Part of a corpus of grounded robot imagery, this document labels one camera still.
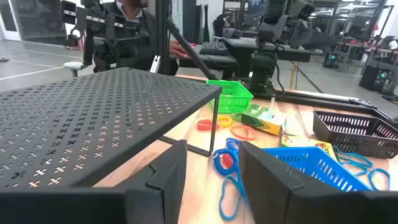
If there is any black perforated metal shelf riser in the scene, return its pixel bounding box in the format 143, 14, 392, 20
0, 67, 223, 190

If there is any person's hand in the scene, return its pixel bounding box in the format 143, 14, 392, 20
169, 39, 191, 59

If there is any blue silicone wristband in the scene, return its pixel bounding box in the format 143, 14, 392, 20
218, 175, 249, 222

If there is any orange spiral wrist coil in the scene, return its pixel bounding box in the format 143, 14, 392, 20
196, 119, 222, 132

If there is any grey chair armrest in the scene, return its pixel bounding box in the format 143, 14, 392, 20
63, 60, 89, 78

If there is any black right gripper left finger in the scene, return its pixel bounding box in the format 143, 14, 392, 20
0, 139, 188, 224

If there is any black frame post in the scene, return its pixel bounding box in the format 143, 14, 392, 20
154, 0, 220, 82

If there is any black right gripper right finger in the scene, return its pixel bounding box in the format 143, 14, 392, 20
238, 141, 398, 224

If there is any blue plastic basket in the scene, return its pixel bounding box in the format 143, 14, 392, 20
262, 146, 373, 192

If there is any blue spiral wrist coil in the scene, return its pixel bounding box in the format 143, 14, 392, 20
225, 138, 241, 151
213, 148, 239, 177

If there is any black keyboard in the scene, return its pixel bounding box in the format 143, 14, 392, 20
198, 40, 230, 57

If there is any black desk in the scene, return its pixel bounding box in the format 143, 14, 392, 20
178, 36, 324, 78

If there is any orange silicone wristband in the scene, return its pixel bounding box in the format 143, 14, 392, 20
229, 124, 257, 141

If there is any yellow spiral wrist coil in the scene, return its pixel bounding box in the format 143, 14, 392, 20
216, 115, 234, 128

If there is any green plastic basket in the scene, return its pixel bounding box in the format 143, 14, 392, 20
206, 80, 254, 114

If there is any person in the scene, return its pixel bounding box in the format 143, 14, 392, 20
93, 0, 191, 77

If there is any black plastic basket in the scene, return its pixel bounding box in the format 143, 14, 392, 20
312, 110, 398, 160

